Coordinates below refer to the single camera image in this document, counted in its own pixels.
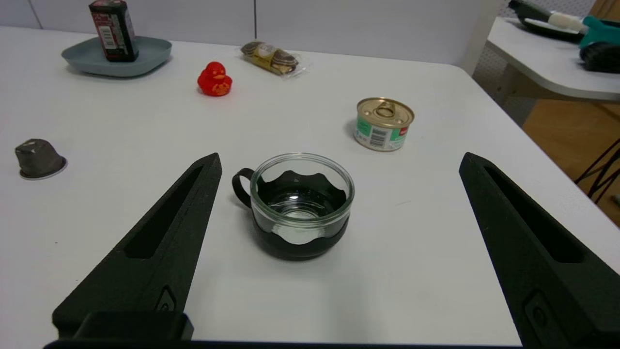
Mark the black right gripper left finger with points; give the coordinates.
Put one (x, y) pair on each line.
(164, 261)

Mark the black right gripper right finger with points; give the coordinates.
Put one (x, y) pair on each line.
(537, 276)

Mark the black pink gum box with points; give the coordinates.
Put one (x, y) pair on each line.
(115, 34)

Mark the grey-blue square dish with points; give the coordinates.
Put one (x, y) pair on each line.
(145, 60)

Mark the black ribbed object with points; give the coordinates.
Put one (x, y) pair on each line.
(600, 57)

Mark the black chair legs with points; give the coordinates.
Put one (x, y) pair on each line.
(603, 169)

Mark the glass cup with black sleeve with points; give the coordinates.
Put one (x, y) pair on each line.
(300, 237)

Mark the grey coffee capsule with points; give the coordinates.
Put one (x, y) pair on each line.
(36, 160)

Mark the red rubber duck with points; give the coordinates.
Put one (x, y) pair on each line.
(214, 82)

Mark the white side table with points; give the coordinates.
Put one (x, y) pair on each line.
(537, 63)

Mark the green label tin can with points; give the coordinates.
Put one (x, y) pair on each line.
(382, 128)

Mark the gold wrapped chocolate pack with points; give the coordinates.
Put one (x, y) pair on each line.
(271, 57)

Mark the white sponge block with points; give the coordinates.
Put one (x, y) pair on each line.
(564, 21)

